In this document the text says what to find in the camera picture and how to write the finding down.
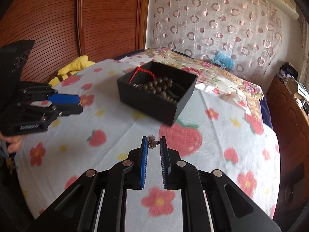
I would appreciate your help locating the yellow plush toy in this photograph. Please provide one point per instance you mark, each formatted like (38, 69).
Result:
(78, 64)

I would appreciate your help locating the blue plush toy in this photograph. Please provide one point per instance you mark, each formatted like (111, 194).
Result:
(223, 61)

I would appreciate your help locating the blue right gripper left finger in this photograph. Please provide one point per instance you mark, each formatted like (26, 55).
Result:
(143, 161)

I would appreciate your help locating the wooden wardrobe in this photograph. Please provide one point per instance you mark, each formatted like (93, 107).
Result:
(66, 29)

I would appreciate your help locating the wooden side cabinet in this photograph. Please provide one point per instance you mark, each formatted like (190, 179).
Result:
(290, 123)

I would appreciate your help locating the rose gold flower earring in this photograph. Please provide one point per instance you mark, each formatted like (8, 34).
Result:
(152, 142)

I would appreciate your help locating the black jewelry box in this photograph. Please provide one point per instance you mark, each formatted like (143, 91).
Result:
(157, 90)

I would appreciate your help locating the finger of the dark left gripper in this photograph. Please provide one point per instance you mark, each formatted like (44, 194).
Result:
(69, 109)

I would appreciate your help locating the person's left hand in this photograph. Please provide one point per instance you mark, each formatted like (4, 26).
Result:
(15, 143)

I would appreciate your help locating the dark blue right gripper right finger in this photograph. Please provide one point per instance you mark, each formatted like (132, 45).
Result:
(164, 160)

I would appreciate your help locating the dark clothes pile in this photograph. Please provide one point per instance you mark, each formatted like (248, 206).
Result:
(287, 71)

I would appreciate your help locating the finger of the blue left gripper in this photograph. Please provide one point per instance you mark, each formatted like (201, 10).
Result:
(63, 98)

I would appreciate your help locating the sheer circle pattern curtain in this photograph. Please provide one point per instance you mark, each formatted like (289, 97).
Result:
(248, 32)

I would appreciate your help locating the strawberry flower print blanket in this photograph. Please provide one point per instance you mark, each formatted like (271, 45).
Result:
(152, 150)

